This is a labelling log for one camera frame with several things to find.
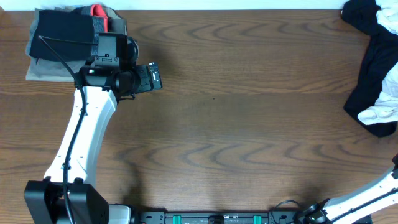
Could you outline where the white t-shirt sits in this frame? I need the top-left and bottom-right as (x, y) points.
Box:
(358, 0), (397, 125)

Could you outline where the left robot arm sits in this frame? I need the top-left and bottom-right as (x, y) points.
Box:
(24, 33), (162, 223)

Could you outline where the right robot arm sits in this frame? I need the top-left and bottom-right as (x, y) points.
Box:
(294, 156), (397, 224)

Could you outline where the folded black garment red band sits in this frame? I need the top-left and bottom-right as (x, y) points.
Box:
(27, 4), (108, 62)

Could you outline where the crumpled black garment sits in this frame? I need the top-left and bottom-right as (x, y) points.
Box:
(341, 0), (397, 137)

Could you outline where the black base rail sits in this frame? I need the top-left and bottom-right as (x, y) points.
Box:
(129, 210), (300, 224)

